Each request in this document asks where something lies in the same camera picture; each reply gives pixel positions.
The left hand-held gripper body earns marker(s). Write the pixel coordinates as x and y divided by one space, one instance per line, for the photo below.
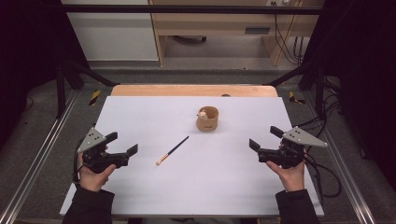
93 140

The black frame strut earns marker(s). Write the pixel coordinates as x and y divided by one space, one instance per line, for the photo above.
61 90
319 90

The aluminium floor rail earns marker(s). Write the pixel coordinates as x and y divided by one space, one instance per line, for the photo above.
345 174
37 155

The round wooden cup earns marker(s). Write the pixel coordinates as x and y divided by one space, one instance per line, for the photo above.
208 123

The person's right hand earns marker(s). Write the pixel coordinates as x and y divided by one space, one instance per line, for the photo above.
291 179

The light wooden desk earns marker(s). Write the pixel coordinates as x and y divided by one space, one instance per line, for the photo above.
211 21

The wooden table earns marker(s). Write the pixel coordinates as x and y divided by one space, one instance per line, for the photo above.
174 90

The black brush with tan tip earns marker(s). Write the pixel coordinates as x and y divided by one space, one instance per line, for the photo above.
172 150

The person's left hand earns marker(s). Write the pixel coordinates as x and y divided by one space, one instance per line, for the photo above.
93 180

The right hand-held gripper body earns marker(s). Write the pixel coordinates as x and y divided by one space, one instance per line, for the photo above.
300 137

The black horizontal frame bar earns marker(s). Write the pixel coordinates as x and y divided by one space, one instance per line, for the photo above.
186 9

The black curtain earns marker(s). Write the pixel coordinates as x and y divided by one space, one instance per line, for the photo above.
364 77
28 62

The small pale figure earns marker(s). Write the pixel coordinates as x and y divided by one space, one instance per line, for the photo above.
203 114

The white cabinet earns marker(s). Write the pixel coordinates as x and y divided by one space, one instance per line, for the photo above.
115 37

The yellow black striped tape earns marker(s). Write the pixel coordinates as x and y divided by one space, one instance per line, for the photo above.
294 98
94 97

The white table board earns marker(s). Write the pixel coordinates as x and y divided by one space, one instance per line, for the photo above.
193 180

